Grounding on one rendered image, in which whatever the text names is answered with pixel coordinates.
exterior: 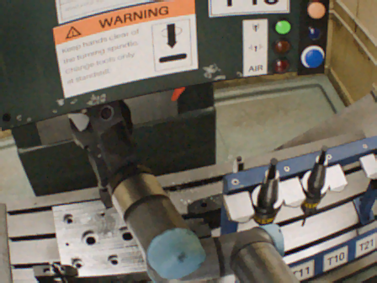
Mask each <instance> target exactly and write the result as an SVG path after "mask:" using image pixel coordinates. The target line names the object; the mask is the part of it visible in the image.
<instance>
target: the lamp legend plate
mask: <svg viewBox="0 0 377 283"><path fill-rule="evenodd" d="M267 24H268V20H267V19H262V20H261V19H259V20H255V19H254V20H246V21H243V34H244V37H243V44H244V48H243V55H244V60H243V66H244V73H243V77H246V76H254V75H258V74H261V75H262V74H266V73H267V61H268V59H267V54H268V52H267V48H268V44H267V43H268V37H267V36H268V31H267V30H268V26H267Z"/></svg>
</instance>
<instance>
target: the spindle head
mask: <svg viewBox="0 0 377 283"><path fill-rule="evenodd" d="M166 1H171V0H153V1H148V2H144V3H136V4H131V5H127V6H124V7H121V8H114V9H110V10H105V11H103V12H101V13H93V14H90V15H88V16H85V17H81V18H77V19H74V20H70V21H66V22H65V23H62V24H59V21H58V20H59V19H58V16H57V15H58V12H57V6H56V0H0V127H1V131H2V132H3V131H7V130H10V129H13V128H15V127H20V126H24V125H29V124H32V123H35V122H38V121H41V120H47V119H49V118H53V117H57V116H60V115H65V114H69V113H72V112H76V111H79V110H84V109H90V108H93V107H96V106H98V105H101V104H109V103H113V102H116V101H120V100H125V99H133V98H137V97H139V96H141V95H145V94H150V93H158V92H162V91H167V90H171V89H175V88H183V87H193V86H197V85H201V84H206V83H213V82H217V83H218V82H222V81H227V80H235V79H239V78H248V77H258V76H267V75H270V74H271V75H274V74H277V73H275V72H273V70H272V67H271V66H272V64H273V61H274V60H275V59H277V58H280V57H285V58H287V59H289V61H290V65H291V67H290V69H289V70H288V71H287V72H286V73H288V72H298V70H297V68H298V56H299V54H298V53H299V42H300V41H299V38H300V37H299V35H300V0H289V12H288V13H286V12H284V13H281V12H280V13H250V14H248V13H245V14H238V15H235V14H233V15H224V16H215V17H210V16H209V1H208V0H194V4H195V23H196V45H197V68H195V69H190V70H186V71H181V72H173V73H169V74H164V75H159V76H155V77H148V78H142V79H139V80H134V81H130V82H126V83H119V84H117V85H114V86H110V87H106V88H99V89H94V90H93V91H91V92H86V93H80V94H77V95H72V96H70V97H68V98H65V97H66V96H65V94H64V89H63V85H62V78H61V73H60V71H61V70H60V67H59V62H58V61H59V60H58V56H57V49H56V41H55V36H54V30H53V29H54V28H58V27H60V26H62V25H66V24H70V23H73V22H77V21H80V20H82V19H88V18H91V17H94V16H97V15H101V14H106V13H110V12H113V11H118V10H122V9H127V8H133V7H138V6H141V5H146V4H151V3H161V2H166ZM279 18H287V19H289V21H290V22H291V23H292V26H293V27H292V30H291V31H290V32H289V33H288V34H287V35H277V34H276V33H275V32H274V31H273V23H274V21H275V19H279ZM254 19H255V20H259V19H261V20H262V19H267V20H268V24H267V26H268V30H267V31H268V36H267V37H268V43H267V44H268V48H267V52H268V54H267V59H268V61H267V73H266V74H262V75H261V74H258V75H254V76H246V77H243V73H244V66H243V60H244V55H243V48H244V44H243V37H244V34H243V21H246V20H254ZM283 37H284V38H287V39H289V41H290V42H291V43H292V47H291V50H290V52H289V53H287V54H285V55H277V54H275V53H274V51H273V48H272V44H273V42H274V41H275V40H277V39H278V38H283Z"/></svg>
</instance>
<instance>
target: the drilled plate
mask: <svg viewBox="0 0 377 283"><path fill-rule="evenodd" d="M52 209H53V217H54V222H55V228H56V240H57V242H58V248H59V255H60V258H61V264H65V263H66V264H69V265H71V264H72V266H74V267H76V268H78V274H79V275H77V276H75V277H72V278H71V277H70V278H64V279H65V280H66V281H67V283H106V282H107V283H109V282H116V281H118V282H120V281H125V280H139V279H144V278H146V279H147V278H151V277H150V276H149V275H148V272H147V268H146V263H145V260H144V259H143V256H142V253H141V248H140V247H139V245H138V244H137V242H136V241H134V243H132V242H133V240H134V238H133V236H132V234H131V233H130V230H129V228H128V227H127V225H126V224H125V222H124V220H123V219H122V218H121V216H120V214H119V213H118V211H117V209H116V208H114V209H113V208H112V210H111V209H109V208H107V209H106V208H105V207H104V206H103V204H102V203H101V200H96V201H89V202H86V203H85V202H83V203H80V204H79V203H76V204H74V205H73V204H71V205H65V206H55V207H52ZM108 209H109V210H108ZM100 212H101V213H100ZM64 213H65V214H64ZM67 213H68V214H67ZM69 213H70V214H69ZM74 214H75V215H74ZM62 217H63V218H62ZM73 218H74V219H75V220H76V222H74V219H73ZM93 218H94V219H93ZM61 219H62V220H64V221H62V220H61ZM93 220H95V221H93ZM73 222H74V223H73ZM67 223H68V224H67ZM98 223H99V224H98ZM72 224H73V225H72ZM90 227H91V228H90ZM94 228H95V229H94ZM88 229H90V231H89V230H88ZM84 230H85V231H86V230H87V231H86V232H85V231H84ZM91 230H92V231H91ZM94 231H95V232H96V231H97V232H98V233H95V232H94ZM82 233H83V234H82ZM78 234H79V235H78ZM116 235H117V236H116ZM67 236H68V237H67ZM98 236H100V238H99V237H98ZM80 237H81V238H80ZM117 237H118V238H117ZM67 239H68V240H67ZM98 239H100V240H98ZM127 239H131V240H130V241H128V242H129V243H127V241H126V240H127ZM78 240H79V241H78ZM81 240H82V241H81ZM131 241H132V242H131ZM81 243H82V244H81ZM92 243H96V244H98V243H99V244H98V245H96V244H94V245H95V246H96V247H95V246H94V245H93V246H92V245H90V244H92ZM83 244H85V245H86V246H85V245H84V246H83ZM63 245H64V246H65V245H66V246H65V247H64V246H63ZM70 245H71V246H72V247H70ZM88 246H89V247H88ZM91 246H92V248H91ZM80 247H81V248H80ZM68 253H69V255H68ZM75 254H76V255H78V257H77V256H76V257H75V258H73V256H74V255H75ZM101 254H102V255H101ZM115 254H117V255H115ZM85 255H86V256H87V257H88V258H87V257H86V256H85ZM104 255H106V256H104ZM121 256H122V257H121ZM70 258H71V259H72V258H73V259H72V260H73V261H71V259H70ZM96 258H97V259H96ZM81 259H82V260H81ZM87 260H88V261H87ZM123 260H124V261H123ZM69 261H70V262H69ZM106 261H107V262H106ZM94 262H95V263H94ZM82 263H85V264H84V266H85V267H84V268H83V265H82ZM117 264H118V266H117ZM91 265H92V266H91ZM94 265H96V266H97V267H94ZM98 266H99V267H98ZM100 266H101V267H100ZM79 268H80V269H81V270H80V269H79Z"/></svg>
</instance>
